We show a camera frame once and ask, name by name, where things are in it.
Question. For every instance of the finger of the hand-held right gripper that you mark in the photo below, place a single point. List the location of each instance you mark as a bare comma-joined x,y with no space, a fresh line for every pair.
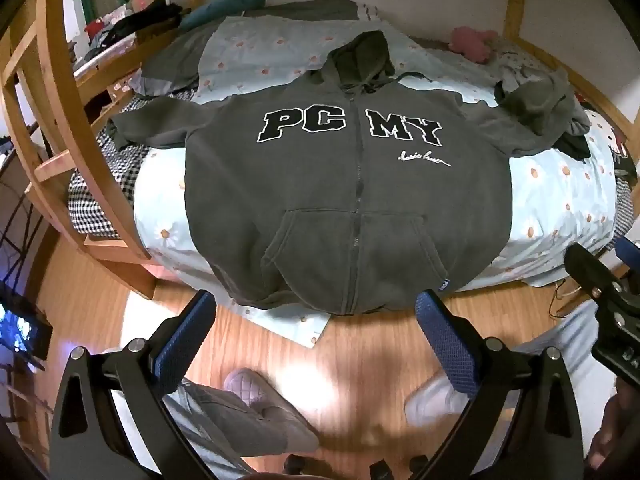
629,250
587,265

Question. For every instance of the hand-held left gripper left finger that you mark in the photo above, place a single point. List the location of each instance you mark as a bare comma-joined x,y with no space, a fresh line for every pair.
182,340

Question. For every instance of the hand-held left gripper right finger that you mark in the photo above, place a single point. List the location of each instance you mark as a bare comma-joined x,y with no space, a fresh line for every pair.
447,340

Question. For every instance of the dark grey zip hoodie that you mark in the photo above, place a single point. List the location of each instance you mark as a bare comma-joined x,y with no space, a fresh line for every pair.
325,200

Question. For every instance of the pile of grey clothes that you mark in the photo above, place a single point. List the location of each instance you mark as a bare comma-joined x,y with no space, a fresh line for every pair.
540,100

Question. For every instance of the person's right hand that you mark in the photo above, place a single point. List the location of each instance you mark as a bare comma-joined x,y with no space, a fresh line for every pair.
617,430

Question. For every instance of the person's right jeans leg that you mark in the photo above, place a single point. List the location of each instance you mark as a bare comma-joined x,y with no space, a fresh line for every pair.
565,340

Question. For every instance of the person's jeans leg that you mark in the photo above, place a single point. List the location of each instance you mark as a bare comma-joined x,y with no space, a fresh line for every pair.
210,420
565,340

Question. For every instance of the white slipper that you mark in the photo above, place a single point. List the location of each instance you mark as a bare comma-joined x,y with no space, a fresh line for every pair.
432,402

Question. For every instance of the light blue floral bedsheet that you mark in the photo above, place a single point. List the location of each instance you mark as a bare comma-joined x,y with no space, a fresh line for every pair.
550,200

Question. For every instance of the person's left jeans leg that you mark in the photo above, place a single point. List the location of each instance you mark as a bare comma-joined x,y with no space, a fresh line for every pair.
210,420

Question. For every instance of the grey quilted slipper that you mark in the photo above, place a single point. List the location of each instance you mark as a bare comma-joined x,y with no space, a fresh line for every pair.
275,410

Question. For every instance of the cartoon printed cushion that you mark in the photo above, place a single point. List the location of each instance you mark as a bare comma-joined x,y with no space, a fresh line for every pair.
607,130

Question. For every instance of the lit screen device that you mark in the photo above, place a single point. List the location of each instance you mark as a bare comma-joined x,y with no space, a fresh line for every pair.
20,325

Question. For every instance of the black white checkered cloth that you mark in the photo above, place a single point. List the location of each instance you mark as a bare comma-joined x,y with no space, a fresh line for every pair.
95,200

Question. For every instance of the pink plush toy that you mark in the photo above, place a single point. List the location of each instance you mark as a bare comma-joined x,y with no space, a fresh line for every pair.
470,42

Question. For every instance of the black bag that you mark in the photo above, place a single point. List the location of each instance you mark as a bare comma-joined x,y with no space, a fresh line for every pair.
135,22

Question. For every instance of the teal pillow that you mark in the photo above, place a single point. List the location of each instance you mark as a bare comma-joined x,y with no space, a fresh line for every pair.
235,2

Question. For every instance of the wooden bunk bed frame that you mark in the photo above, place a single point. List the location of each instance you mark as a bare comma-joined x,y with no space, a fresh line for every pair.
75,85

